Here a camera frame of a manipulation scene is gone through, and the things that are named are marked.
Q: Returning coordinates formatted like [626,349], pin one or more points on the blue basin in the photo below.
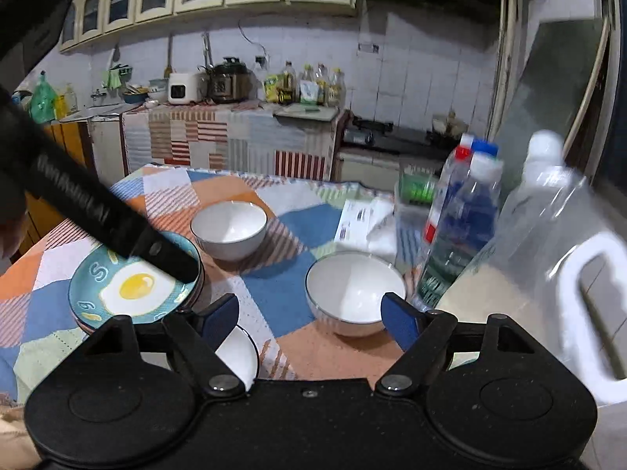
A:
[134,97]

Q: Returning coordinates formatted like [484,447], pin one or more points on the white cutting board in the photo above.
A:
[313,116]

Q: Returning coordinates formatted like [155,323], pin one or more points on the cooking oil bottle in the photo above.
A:
[321,83]
[336,90]
[307,88]
[288,76]

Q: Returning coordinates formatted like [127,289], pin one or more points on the yellow dish soap bottle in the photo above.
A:
[66,103]

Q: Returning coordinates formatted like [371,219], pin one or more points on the green plastic basket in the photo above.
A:
[416,188]

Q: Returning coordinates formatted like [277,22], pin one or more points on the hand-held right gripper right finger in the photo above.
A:
[399,316]

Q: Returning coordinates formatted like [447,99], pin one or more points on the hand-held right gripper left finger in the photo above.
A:
[220,316]

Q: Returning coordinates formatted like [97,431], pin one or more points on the black pressure cooker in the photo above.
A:
[225,85]

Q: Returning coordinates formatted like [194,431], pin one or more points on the wall label sticker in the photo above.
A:
[369,48]

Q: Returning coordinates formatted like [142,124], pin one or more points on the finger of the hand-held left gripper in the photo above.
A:
[166,259]

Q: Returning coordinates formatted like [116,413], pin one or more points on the wooden chair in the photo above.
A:
[73,147]

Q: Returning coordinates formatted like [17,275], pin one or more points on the white tissue pack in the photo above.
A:
[357,220]

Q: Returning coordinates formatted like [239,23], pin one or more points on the white base cabinet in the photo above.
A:
[367,166]

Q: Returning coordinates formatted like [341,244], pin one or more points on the blue cap water bottle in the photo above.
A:
[485,149]

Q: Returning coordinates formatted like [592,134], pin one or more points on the green label water bottle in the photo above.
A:
[441,274]

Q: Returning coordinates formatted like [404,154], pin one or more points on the checkered tablecloth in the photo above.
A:
[289,293]

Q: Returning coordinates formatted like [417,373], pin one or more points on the clear white cap water bottle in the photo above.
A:
[468,139]

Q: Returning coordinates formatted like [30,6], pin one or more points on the teal egg print plate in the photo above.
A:
[132,286]

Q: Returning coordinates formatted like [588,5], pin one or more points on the leaning metal panel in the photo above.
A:
[548,93]

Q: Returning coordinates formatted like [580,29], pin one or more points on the striped counter cloth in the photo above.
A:
[235,142]

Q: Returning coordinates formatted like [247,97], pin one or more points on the yellow seasoning bag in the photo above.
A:
[273,89]

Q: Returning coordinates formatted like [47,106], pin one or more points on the red label water bottle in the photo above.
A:
[433,230]

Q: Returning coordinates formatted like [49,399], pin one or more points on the vertical wall pipe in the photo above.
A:
[504,58]

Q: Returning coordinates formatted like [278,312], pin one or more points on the dark soy sauce bottle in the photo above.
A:
[285,96]

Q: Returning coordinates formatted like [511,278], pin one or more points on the white rice cooker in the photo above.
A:
[186,89]

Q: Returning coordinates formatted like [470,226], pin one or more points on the green hanging cloth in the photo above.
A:
[113,78]

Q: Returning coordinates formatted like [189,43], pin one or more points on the wooden spatula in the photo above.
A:
[169,68]

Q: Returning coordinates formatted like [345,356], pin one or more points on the black gas stove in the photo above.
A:
[387,137]

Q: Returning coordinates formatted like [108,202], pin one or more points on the wall power outlet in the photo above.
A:
[260,60]

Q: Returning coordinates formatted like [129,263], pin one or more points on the stacked bowls on counter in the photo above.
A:
[157,90]

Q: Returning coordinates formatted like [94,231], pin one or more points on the sink faucet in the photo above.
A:
[99,93]

